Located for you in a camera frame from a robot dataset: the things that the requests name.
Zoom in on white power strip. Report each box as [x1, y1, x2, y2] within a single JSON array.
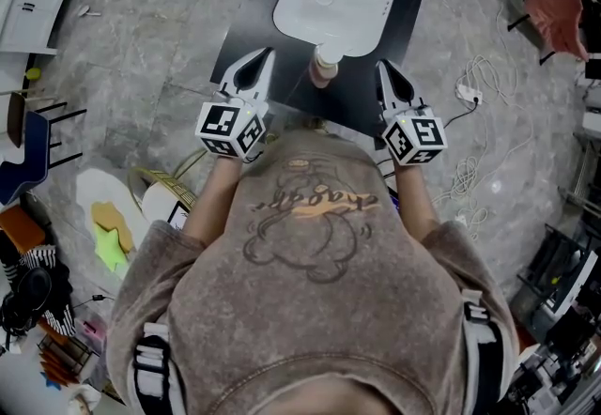
[[455, 84, 485, 106]]

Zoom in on white ceramic sink basin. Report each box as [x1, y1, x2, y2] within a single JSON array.
[[271, 0, 406, 66]]

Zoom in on person's right forearm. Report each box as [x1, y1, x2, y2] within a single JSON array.
[[391, 161, 441, 246]]

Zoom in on person's left forearm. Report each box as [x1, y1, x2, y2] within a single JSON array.
[[181, 153, 243, 249]]

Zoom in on orange box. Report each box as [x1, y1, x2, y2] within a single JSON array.
[[0, 205, 47, 255]]

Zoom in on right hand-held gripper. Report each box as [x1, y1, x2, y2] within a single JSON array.
[[375, 59, 448, 167]]

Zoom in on black cable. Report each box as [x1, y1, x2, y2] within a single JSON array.
[[71, 292, 116, 312]]

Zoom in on black vanity counter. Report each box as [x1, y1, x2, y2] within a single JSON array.
[[208, 0, 438, 141]]

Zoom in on white oval board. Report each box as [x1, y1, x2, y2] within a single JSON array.
[[74, 166, 152, 267]]

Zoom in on black and white striped cloth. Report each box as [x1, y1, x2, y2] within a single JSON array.
[[0, 242, 77, 338]]

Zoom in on brown cardboard cutout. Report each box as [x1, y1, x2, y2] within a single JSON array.
[[90, 200, 136, 255]]

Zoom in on white cable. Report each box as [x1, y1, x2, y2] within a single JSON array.
[[430, 4, 537, 241]]

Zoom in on brown printed t-shirt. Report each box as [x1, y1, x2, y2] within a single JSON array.
[[105, 128, 521, 415]]

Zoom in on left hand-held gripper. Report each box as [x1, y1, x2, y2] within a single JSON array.
[[194, 48, 277, 164]]

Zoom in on pink cloth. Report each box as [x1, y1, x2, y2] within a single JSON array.
[[522, 0, 591, 63]]

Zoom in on blue chair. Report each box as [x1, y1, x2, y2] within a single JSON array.
[[0, 108, 88, 207]]

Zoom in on black headphones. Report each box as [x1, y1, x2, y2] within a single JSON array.
[[0, 266, 54, 335]]

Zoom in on black and white harness strap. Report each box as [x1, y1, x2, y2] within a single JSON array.
[[458, 288, 507, 415], [131, 321, 188, 415]]

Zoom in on yellow-green star cutout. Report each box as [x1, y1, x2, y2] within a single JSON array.
[[93, 222, 131, 274]]

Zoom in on black equipment shelf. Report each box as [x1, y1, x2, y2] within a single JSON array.
[[515, 222, 601, 345]]

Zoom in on wooden chair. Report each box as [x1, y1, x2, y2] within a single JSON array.
[[0, 88, 58, 150]]

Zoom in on white framed picture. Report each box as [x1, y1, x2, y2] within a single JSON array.
[[165, 200, 191, 232]]

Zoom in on woven wicker basket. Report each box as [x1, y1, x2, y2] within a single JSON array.
[[127, 165, 199, 218]]

